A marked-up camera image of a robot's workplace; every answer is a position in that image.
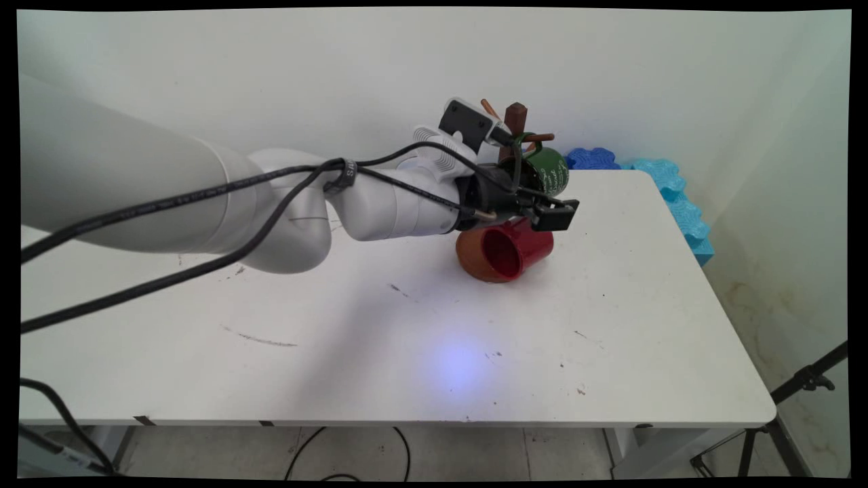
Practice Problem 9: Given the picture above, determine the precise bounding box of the light blue foam tile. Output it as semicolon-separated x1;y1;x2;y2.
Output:
620;158;687;202
668;193;715;266

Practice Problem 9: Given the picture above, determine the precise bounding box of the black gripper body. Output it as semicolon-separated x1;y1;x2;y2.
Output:
456;166;536;228

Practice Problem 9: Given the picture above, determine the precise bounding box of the black cable strap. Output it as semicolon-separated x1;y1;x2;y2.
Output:
324;159;358;196

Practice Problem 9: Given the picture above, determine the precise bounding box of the black floor cable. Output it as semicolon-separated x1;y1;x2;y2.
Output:
285;427;412;482

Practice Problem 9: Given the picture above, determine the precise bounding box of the black hanging cable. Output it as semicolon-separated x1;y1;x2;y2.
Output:
20;378;117;475

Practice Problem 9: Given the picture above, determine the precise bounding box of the grey table leg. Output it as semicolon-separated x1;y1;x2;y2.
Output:
20;426;136;476

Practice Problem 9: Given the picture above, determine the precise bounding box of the green enamel mug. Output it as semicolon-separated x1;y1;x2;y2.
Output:
513;132;569;198

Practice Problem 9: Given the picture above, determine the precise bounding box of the dark blue foam tile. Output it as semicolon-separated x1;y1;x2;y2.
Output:
565;148;621;170

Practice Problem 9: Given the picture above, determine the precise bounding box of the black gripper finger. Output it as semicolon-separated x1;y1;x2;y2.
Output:
526;199;580;232
517;186;565;204

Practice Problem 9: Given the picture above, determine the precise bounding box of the brown wooden mug tree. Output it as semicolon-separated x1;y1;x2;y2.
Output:
456;100;555;284

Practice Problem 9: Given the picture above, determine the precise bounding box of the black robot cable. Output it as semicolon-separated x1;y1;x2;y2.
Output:
20;141;523;334
20;159;479;265

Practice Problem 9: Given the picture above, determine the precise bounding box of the black tripod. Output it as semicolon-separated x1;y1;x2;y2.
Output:
690;341;848;479

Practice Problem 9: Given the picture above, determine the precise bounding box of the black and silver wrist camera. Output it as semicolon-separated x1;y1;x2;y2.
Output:
439;97;513;148

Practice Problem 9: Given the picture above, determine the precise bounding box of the white table leg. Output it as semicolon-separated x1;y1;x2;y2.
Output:
604;427;747;479

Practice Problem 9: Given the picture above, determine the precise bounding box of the red enamel mug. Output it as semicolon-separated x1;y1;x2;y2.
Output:
480;218;555;282

